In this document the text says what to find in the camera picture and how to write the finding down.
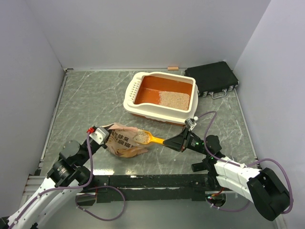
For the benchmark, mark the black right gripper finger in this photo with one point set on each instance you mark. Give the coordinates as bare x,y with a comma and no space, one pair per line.
178,148
178,140

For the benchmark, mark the small wooden block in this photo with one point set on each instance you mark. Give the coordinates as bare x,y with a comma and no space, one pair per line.
173,68

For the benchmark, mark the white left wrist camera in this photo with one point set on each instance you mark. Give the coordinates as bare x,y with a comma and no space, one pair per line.
99,134

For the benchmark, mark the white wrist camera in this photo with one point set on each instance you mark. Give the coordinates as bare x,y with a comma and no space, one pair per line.
99,134
190,123

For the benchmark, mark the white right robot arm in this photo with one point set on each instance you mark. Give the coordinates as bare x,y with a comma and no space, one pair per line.
260,186

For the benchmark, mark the yellow plastic scoop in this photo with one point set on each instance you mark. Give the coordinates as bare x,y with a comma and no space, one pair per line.
144,137

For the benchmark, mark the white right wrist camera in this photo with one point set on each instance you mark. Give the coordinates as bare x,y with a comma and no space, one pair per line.
190,123

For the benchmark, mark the cream orange litter box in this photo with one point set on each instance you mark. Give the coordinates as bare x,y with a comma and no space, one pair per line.
142,96

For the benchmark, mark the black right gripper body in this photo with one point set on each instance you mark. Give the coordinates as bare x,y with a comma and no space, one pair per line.
194,143

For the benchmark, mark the black hard case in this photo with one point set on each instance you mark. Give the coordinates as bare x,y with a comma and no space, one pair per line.
213,78

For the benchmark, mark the pink cat litter bag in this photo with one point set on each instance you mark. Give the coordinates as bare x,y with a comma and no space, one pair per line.
120,142

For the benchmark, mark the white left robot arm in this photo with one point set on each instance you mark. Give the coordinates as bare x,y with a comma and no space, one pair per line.
67,177

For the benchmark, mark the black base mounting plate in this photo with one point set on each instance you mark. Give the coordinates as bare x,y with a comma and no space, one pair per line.
152,187

